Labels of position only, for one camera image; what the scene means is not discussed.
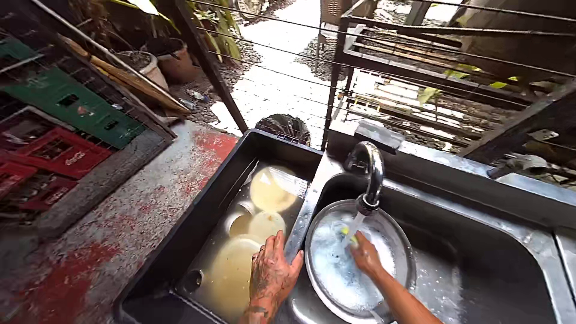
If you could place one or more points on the grey rectangular block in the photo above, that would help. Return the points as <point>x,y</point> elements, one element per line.
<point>379,133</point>

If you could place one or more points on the person's left little finger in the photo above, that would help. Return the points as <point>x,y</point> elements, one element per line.
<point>254,262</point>

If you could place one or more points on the person's right forearm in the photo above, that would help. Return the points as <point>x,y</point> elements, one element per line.
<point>405,299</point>

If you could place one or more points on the large round cream plate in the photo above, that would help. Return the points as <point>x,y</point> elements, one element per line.
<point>230,270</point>

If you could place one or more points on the stainless steel sink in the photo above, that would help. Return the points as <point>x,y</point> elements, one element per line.
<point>486,252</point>

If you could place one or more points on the red plastic crate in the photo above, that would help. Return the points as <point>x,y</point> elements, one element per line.
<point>13,173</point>
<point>50,193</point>
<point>85,158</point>

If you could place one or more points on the white rimmed plant pot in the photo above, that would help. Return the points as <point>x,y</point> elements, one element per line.
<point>155,71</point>

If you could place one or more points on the person's left forearm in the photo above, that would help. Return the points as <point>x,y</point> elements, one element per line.
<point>258,315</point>

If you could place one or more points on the yellow green sponge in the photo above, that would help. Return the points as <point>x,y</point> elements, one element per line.
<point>354,242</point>

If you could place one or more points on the person's right hand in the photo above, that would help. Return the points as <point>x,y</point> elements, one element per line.
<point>367,258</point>

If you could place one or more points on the brown clay plant pot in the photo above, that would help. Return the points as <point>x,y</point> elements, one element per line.
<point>177,65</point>

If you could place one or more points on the green leafy plants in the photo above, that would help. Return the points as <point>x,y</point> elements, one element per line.
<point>227,38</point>

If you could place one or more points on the black plastic bag bin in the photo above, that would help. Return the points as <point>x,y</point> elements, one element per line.
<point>285,127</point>

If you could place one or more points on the wooden plank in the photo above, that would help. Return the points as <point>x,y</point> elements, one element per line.
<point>121,83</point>

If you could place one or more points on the woven chair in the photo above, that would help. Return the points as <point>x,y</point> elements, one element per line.
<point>331,17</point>

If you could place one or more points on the person's left hand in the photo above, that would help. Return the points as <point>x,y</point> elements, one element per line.
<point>273,275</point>

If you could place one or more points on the person's left ring finger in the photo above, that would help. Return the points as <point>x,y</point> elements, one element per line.
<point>261,254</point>

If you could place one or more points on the green plastic crate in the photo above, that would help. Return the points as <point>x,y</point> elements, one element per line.
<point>74,101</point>

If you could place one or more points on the black rectangular sink tub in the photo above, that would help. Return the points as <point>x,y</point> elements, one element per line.
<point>189,240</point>

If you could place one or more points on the cream bowl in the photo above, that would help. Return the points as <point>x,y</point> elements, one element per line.
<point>234,217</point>

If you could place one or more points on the slatted metal frame bench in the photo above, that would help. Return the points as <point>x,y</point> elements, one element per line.
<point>405,69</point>

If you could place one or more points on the person's left thumb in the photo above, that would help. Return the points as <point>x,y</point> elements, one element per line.
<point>297,262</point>

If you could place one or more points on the curved chrome faucet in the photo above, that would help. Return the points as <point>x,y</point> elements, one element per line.
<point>376,173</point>

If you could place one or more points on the round metal basin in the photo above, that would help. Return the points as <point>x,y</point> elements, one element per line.
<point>330,290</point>

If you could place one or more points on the person's left index finger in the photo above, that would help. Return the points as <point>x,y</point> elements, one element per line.
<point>279,244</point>

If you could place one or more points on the person's right fingers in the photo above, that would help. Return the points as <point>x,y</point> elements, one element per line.
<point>359,243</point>

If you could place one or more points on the person's left middle finger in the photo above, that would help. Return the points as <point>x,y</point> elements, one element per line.
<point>269,247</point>

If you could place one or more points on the metal railing with bars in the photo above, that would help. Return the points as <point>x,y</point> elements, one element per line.
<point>336,81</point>

